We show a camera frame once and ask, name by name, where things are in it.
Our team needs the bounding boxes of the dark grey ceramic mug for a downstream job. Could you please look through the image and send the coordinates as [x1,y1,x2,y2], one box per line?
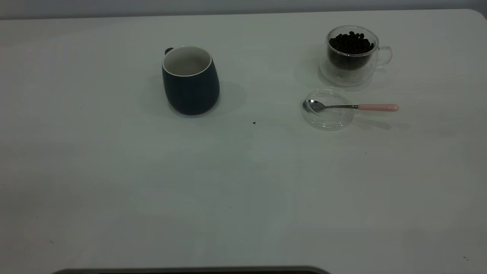
[161,46,220,116]

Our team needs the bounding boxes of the clear glass cup with handle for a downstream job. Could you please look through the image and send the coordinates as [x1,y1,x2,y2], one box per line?
[319,25,393,87]

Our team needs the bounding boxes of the metal spoon with pink handle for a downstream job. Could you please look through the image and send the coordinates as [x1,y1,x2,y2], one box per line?
[303,99,399,113]

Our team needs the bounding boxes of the dark coffee beans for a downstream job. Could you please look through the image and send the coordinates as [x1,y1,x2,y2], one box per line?
[328,31,375,71]

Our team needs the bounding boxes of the clear glass lid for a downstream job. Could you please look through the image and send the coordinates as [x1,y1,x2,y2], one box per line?
[301,88,356,132]

